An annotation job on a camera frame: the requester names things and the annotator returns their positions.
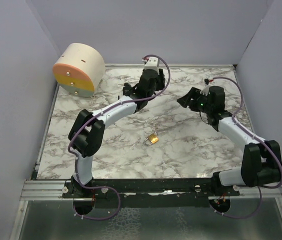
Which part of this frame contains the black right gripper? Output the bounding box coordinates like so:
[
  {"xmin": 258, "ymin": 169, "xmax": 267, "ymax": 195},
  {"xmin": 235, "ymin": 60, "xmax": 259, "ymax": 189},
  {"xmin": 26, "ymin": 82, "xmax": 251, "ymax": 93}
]
[{"xmin": 178, "ymin": 87, "xmax": 213, "ymax": 115}]

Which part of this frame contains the small silver key bunch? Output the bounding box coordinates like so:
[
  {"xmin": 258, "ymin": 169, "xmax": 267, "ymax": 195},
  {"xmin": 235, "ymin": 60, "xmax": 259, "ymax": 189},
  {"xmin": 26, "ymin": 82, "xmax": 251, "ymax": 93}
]
[{"xmin": 153, "ymin": 126, "xmax": 159, "ymax": 136}]

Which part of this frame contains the brass padlock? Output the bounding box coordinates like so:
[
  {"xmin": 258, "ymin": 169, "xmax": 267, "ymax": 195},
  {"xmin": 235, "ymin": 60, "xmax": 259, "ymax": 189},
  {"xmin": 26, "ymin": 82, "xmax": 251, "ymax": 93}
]
[{"xmin": 144, "ymin": 133, "xmax": 159, "ymax": 146}]

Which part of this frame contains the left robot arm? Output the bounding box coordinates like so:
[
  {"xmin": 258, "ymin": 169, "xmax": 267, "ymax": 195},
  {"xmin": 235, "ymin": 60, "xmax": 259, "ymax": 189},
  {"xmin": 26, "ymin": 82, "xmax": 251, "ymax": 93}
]
[{"xmin": 68, "ymin": 68, "xmax": 166, "ymax": 198}]

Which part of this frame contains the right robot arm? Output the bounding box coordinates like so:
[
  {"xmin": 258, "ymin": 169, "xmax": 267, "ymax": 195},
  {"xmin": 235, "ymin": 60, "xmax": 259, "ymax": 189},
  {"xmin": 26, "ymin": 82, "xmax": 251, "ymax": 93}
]
[{"xmin": 177, "ymin": 86, "xmax": 282, "ymax": 196}]

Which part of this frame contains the cream cylinder with coloured face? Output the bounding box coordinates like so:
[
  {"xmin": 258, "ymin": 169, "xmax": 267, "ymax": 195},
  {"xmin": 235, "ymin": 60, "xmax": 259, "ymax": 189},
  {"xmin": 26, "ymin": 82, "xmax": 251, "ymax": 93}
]
[{"xmin": 52, "ymin": 43, "xmax": 105, "ymax": 98}]

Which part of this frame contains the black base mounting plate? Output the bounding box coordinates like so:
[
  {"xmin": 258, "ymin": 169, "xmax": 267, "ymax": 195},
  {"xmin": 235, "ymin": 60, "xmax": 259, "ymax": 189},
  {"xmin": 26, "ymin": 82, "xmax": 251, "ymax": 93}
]
[{"xmin": 62, "ymin": 178, "xmax": 239, "ymax": 208}]

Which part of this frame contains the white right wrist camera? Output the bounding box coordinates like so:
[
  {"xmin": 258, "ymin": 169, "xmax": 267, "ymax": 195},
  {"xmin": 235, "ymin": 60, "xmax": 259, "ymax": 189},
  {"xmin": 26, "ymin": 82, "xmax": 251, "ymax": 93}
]
[{"xmin": 200, "ymin": 78, "xmax": 214, "ymax": 96}]

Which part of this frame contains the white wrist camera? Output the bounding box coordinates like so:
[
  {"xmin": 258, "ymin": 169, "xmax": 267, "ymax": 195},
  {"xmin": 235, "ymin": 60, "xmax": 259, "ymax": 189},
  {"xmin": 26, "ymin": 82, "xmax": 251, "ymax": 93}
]
[
  {"xmin": 142, "ymin": 56, "xmax": 160, "ymax": 72},
  {"xmin": 200, "ymin": 78, "xmax": 214, "ymax": 96}
]

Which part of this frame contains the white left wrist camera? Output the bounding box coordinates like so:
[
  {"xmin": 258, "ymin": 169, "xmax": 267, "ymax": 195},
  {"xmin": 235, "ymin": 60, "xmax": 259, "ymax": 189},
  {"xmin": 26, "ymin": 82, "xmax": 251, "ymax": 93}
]
[{"xmin": 142, "ymin": 56, "xmax": 160, "ymax": 72}]

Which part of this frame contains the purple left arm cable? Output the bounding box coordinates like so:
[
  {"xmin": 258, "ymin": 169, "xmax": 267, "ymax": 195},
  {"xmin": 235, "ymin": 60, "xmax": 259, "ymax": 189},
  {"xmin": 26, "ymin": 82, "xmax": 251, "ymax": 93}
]
[{"xmin": 67, "ymin": 53, "xmax": 172, "ymax": 221}]

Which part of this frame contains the aluminium frame rail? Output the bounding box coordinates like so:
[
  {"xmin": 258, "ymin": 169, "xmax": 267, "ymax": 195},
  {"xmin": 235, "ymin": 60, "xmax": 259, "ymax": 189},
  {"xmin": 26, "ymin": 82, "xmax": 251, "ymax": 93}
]
[{"xmin": 20, "ymin": 180, "xmax": 65, "ymax": 201}]

